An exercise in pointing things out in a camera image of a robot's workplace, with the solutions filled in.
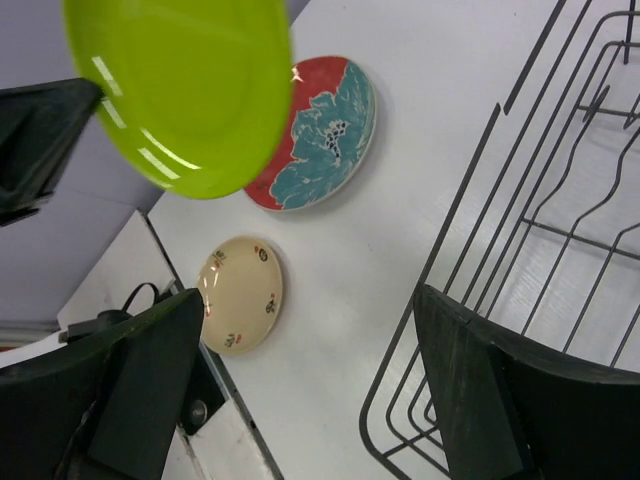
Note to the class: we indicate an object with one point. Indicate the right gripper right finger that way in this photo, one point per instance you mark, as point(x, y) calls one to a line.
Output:
point(508, 407)

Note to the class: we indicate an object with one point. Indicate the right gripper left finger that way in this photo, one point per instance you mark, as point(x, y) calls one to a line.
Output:
point(105, 406)

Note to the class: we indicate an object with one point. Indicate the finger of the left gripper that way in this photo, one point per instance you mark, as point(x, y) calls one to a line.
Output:
point(40, 127)

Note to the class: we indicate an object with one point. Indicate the lime green plate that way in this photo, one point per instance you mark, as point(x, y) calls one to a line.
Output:
point(196, 93)

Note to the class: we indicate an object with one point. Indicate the beige floral plate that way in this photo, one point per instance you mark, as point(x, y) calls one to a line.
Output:
point(242, 286)

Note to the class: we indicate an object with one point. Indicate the red and teal plate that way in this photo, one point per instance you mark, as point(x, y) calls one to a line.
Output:
point(330, 129)

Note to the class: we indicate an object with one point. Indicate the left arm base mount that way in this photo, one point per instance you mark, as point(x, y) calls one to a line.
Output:
point(203, 397)

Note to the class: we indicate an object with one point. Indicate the wire dish rack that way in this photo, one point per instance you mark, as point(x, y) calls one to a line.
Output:
point(542, 236)

